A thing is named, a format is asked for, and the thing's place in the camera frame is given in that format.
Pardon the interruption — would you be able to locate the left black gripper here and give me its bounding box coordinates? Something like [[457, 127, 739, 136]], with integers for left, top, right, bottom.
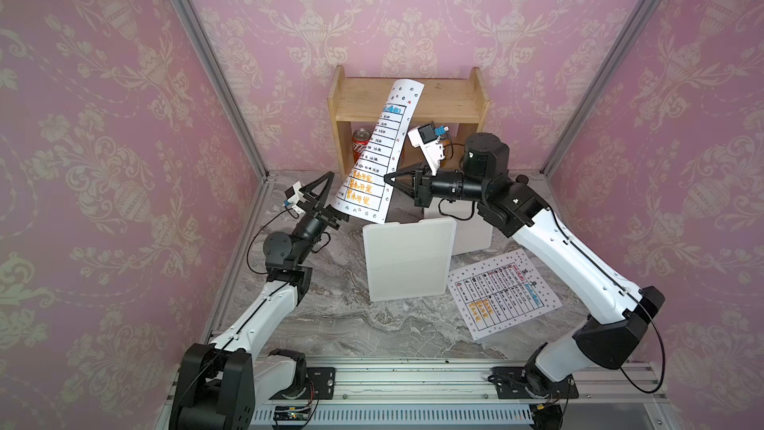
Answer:
[[289, 177, 353, 269]]

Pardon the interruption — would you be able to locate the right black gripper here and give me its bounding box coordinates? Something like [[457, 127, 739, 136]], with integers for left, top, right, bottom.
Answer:
[[389, 160, 497, 213]]

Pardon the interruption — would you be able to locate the paper menu sheet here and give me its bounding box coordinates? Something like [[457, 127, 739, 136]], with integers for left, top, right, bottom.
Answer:
[[448, 249, 562, 340], [329, 68, 425, 224]]

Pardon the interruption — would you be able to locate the white rack board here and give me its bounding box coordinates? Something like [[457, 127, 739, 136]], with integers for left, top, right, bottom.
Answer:
[[424, 198, 493, 256], [363, 218, 457, 303]]

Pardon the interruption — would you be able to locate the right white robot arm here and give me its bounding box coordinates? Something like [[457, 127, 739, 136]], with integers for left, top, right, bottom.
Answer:
[[384, 125, 666, 397]]

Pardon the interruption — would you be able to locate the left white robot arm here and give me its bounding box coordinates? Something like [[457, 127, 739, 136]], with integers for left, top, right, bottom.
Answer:
[[168, 172, 348, 429]]

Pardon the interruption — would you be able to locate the red cola can left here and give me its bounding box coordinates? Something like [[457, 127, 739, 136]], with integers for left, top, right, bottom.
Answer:
[[351, 129, 371, 163]]

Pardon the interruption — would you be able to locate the wooden two-tier shelf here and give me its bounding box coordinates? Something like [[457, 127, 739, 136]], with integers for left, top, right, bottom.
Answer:
[[326, 64, 491, 175]]

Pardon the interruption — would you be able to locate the small green circuit board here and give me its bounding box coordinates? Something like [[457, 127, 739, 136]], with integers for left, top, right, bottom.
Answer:
[[273, 406, 314, 424]]

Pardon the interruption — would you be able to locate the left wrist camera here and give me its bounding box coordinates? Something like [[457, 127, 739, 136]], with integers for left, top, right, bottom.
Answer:
[[284, 181, 304, 210]]

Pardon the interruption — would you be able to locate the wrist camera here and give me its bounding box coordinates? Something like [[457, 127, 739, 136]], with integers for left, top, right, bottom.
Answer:
[[407, 123, 449, 175], [284, 181, 304, 210]]

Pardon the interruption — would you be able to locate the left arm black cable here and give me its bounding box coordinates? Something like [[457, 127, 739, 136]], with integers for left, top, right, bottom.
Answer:
[[246, 220, 300, 277]]

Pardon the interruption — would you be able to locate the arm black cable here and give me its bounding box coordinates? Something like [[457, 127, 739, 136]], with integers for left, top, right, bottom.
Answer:
[[618, 309, 668, 395], [246, 220, 300, 277]]

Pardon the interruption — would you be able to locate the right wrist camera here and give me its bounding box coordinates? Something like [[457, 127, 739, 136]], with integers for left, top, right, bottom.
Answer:
[[407, 123, 449, 175]]

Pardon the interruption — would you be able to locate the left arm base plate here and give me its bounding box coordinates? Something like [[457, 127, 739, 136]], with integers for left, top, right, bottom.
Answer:
[[272, 367, 336, 400]]

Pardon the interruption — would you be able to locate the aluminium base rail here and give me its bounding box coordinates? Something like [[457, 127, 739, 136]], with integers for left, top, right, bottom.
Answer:
[[156, 333, 682, 430]]

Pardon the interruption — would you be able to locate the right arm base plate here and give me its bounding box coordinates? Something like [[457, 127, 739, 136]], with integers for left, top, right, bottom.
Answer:
[[487, 366, 580, 401]]

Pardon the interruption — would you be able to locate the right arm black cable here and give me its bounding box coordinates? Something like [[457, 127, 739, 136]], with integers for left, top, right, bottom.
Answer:
[[618, 309, 668, 395]]

